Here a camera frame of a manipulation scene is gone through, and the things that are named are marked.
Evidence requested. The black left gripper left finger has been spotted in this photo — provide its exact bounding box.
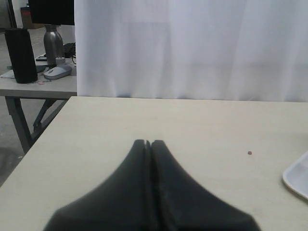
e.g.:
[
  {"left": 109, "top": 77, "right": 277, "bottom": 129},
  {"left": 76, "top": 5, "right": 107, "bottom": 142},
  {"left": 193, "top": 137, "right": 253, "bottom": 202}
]
[{"left": 45, "top": 140, "right": 159, "bottom": 231}]

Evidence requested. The grey computer mouse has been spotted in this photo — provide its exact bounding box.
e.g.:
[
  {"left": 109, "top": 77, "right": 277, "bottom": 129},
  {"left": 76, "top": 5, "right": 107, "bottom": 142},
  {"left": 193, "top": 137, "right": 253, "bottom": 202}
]
[{"left": 43, "top": 64, "right": 72, "bottom": 80}]

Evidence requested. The black keyboard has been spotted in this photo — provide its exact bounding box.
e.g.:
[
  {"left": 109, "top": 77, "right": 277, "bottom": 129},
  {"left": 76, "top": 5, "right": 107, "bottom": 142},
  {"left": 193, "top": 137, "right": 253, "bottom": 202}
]
[{"left": 64, "top": 43, "right": 76, "bottom": 58}]

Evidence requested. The black cylindrical speaker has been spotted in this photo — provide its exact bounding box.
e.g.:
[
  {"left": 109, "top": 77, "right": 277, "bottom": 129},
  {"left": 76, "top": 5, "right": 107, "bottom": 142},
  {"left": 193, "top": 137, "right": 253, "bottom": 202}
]
[{"left": 5, "top": 28, "right": 38, "bottom": 84}]

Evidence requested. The white plastic tray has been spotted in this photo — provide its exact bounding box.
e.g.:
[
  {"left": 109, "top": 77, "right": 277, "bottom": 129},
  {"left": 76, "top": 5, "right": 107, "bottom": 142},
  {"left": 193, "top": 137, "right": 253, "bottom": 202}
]
[{"left": 282, "top": 152, "right": 308, "bottom": 200}]

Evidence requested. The small white jar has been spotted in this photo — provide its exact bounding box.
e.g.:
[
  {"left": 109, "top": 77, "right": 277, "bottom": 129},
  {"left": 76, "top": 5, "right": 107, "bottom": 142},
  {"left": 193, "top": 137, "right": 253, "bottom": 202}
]
[{"left": 55, "top": 57, "right": 66, "bottom": 66}]

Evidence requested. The black computer monitor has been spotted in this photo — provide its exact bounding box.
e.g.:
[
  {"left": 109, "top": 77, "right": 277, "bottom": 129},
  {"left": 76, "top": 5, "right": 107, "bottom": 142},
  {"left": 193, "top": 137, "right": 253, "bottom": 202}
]
[{"left": 28, "top": 0, "right": 75, "bottom": 26}]

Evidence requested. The white curtain backdrop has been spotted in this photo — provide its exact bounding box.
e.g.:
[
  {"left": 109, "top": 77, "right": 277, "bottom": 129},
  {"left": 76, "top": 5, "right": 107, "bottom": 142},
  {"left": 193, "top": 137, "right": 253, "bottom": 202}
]
[{"left": 74, "top": 0, "right": 308, "bottom": 102}]

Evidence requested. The silver metal bottle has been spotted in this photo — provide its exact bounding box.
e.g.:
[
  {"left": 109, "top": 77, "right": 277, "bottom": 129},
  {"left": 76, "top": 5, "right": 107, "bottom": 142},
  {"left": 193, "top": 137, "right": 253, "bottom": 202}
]
[{"left": 43, "top": 25, "right": 64, "bottom": 64}]

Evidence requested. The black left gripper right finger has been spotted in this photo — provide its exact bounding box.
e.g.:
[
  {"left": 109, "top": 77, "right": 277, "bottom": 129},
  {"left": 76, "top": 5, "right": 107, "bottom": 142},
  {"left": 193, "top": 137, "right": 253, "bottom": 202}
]
[{"left": 151, "top": 140, "right": 260, "bottom": 231}]

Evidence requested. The grey side desk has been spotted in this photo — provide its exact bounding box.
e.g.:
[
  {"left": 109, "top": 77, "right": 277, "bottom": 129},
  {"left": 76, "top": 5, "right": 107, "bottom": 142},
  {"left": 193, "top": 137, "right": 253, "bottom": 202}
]
[{"left": 0, "top": 59, "right": 77, "bottom": 154}]

